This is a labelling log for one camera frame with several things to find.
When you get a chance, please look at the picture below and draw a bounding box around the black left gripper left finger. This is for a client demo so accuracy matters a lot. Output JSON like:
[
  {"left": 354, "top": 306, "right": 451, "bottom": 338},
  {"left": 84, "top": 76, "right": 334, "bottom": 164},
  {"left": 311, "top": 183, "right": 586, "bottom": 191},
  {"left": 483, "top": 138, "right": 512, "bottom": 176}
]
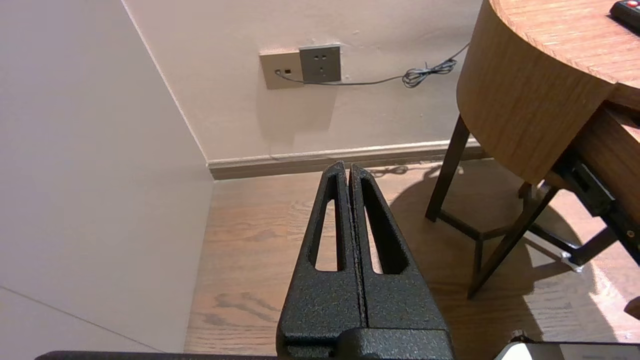
[{"left": 276, "top": 161, "right": 366, "bottom": 357}]

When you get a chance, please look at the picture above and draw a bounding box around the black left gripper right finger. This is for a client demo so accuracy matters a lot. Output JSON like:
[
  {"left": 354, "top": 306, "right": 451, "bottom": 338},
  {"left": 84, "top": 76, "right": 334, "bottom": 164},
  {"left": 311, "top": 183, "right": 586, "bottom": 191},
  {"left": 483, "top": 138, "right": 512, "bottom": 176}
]
[{"left": 350, "top": 164, "right": 449, "bottom": 329}]

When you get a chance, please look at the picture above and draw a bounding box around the grey white robot base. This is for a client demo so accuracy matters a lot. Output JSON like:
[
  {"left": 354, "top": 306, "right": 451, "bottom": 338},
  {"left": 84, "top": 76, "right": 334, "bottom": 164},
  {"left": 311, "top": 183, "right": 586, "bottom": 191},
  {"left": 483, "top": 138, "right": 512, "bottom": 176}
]
[{"left": 494, "top": 330, "right": 640, "bottom": 360}]

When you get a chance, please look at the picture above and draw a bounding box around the grey baseboard strip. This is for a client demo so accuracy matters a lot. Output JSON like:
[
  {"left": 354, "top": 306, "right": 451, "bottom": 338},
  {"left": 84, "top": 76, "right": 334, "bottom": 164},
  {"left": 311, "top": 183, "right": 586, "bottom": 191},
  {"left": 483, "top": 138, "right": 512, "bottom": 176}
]
[{"left": 207, "top": 139, "right": 490, "bottom": 181}]

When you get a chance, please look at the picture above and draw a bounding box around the round wooden nightstand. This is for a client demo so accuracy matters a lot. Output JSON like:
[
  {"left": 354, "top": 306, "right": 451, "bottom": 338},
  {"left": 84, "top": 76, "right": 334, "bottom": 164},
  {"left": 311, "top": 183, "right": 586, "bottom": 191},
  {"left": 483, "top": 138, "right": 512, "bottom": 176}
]
[{"left": 425, "top": 0, "right": 640, "bottom": 301}]

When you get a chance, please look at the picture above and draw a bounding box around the thin grey wall cable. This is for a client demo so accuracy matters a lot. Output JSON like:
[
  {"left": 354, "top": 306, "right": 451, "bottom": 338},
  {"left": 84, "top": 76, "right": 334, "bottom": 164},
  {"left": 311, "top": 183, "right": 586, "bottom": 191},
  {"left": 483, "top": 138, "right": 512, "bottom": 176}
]
[{"left": 274, "top": 42, "right": 472, "bottom": 89}]

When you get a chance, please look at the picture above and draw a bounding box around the silver wall socket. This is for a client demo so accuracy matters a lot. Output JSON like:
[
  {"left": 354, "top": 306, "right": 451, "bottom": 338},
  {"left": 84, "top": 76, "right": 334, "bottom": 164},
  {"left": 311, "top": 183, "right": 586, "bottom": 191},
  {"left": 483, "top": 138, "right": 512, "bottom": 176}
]
[{"left": 259, "top": 49, "right": 304, "bottom": 91}]

